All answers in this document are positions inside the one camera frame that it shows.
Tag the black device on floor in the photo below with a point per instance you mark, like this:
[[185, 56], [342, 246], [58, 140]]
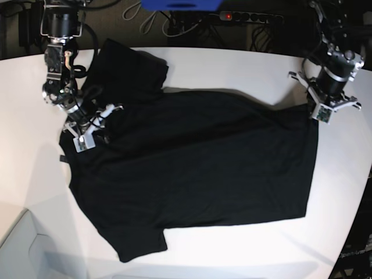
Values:
[[29, 23]]

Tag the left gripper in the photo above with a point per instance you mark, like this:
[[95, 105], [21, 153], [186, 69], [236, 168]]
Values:
[[324, 91]]

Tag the blue box overhead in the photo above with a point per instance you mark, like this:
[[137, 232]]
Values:
[[182, 5]]

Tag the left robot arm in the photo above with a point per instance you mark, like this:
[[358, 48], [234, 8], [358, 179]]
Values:
[[333, 61]]

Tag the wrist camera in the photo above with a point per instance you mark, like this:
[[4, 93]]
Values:
[[322, 113], [84, 142]]

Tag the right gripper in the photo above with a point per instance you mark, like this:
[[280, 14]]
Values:
[[79, 122]]

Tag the black power strip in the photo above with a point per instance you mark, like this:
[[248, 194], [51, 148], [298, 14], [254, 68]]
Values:
[[248, 17]]

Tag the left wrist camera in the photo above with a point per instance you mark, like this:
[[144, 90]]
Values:
[[322, 113]]

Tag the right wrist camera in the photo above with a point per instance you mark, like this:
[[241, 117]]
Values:
[[84, 142]]

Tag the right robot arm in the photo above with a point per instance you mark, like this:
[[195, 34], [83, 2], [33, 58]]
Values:
[[62, 22]]

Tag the black graphic t-shirt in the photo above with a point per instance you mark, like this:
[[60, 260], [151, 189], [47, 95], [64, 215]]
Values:
[[184, 159]]

